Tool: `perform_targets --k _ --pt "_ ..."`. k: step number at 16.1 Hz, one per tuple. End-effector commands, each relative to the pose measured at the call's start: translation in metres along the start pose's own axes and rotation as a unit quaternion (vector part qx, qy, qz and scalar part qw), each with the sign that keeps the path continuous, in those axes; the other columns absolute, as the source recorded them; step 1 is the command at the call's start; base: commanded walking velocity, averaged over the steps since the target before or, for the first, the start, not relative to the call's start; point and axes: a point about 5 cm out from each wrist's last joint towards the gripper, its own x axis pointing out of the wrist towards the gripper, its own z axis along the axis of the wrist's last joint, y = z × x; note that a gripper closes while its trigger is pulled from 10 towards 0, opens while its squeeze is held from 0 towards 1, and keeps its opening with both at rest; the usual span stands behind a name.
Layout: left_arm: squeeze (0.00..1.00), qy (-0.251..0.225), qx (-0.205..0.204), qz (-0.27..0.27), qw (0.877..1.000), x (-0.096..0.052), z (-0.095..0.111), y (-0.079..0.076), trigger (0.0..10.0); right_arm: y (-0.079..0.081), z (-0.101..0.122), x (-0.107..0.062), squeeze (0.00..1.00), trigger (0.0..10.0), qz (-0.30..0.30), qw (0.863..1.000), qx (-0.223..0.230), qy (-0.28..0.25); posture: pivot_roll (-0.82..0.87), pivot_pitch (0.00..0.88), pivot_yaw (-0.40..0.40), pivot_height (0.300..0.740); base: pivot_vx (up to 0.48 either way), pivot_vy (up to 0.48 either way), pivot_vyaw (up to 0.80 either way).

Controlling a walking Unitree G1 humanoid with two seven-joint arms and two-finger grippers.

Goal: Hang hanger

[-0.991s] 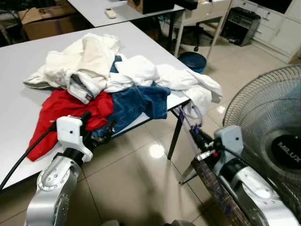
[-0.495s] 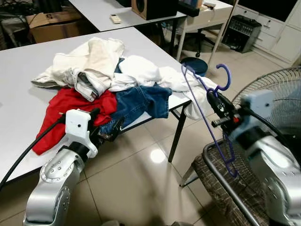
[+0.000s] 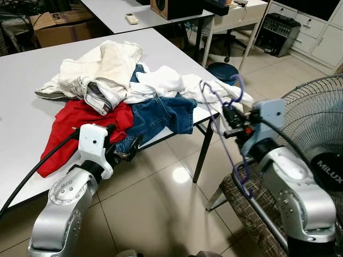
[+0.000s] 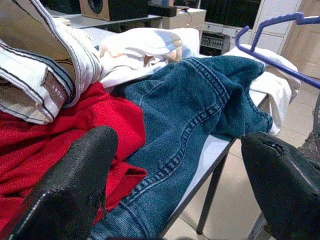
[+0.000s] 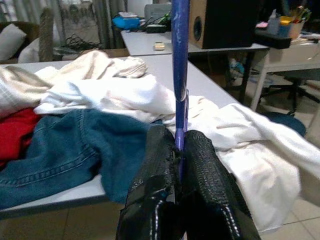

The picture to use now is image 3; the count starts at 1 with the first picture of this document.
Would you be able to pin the white rectangular table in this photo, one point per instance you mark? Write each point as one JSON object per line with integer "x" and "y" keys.
{"x": 112, "y": 13}

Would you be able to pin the white table with black legs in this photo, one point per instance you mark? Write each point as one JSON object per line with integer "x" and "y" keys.
{"x": 21, "y": 118}

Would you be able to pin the black MILUX standing fan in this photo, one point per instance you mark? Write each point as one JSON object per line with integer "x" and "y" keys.
{"x": 327, "y": 171}

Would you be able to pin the plaid folding chair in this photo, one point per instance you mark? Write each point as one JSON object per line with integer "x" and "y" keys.
{"x": 238, "y": 214}

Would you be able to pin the black audio amplifier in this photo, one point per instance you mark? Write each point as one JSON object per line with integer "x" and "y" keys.
{"x": 278, "y": 35}

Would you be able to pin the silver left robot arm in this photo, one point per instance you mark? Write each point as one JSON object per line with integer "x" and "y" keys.
{"x": 64, "y": 198}

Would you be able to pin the dark blue round bin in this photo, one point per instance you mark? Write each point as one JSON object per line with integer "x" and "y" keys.
{"x": 222, "y": 70}

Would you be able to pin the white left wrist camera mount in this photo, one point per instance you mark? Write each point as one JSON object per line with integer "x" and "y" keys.
{"x": 94, "y": 144}

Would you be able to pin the purple plastic hanger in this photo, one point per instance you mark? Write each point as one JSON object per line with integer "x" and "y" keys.
{"x": 243, "y": 88}

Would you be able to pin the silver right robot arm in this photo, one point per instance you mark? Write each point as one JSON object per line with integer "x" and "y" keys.
{"x": 300, "y": 193}

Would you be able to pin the red garment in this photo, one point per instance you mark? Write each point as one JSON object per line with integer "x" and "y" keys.
{"x": 75, "y": 123}

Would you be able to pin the pale grey right wrist camera mount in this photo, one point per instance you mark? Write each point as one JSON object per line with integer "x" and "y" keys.
{"x": 270, "y": 115}

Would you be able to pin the large brown cardboard box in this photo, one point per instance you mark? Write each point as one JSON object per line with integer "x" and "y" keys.
{"x": 64, "y": 32}

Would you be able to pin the small white desk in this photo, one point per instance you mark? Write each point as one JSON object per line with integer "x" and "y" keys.
{"x": 246, "y": 13}

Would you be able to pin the black office chair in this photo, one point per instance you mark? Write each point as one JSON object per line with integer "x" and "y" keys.
{"x": 228, "y": 45}

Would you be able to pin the wooden speaker box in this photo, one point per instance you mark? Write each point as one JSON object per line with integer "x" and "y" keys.
{"x": 177, "y": 8}

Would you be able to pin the white drawer cabinet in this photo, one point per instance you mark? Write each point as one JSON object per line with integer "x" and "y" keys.
{"x": 321, "y": 43}

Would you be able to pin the white remote control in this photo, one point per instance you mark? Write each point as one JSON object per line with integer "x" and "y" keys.
{"x": 131, "y": 19}

